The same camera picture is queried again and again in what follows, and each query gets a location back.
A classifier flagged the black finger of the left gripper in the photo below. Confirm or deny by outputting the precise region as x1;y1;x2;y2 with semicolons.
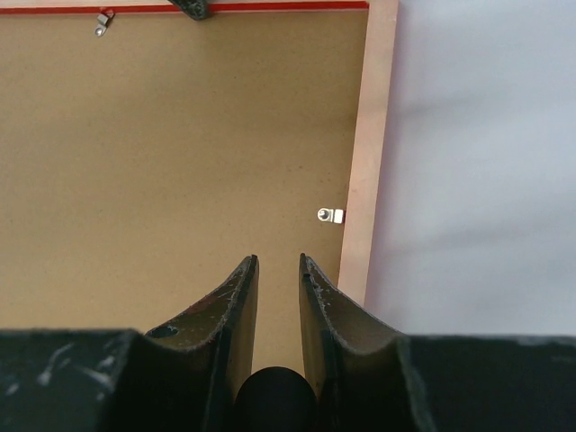
169;0;212;21

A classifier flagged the red picture frame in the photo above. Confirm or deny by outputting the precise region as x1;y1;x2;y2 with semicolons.
1;1;399;371

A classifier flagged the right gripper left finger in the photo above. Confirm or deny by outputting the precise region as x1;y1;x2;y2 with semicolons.
146;255;259;431

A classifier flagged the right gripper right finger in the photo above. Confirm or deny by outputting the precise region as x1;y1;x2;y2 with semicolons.
299;255;408;431

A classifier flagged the silver frame retaining clip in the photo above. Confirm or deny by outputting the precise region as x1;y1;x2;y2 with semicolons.
317;208;346;224

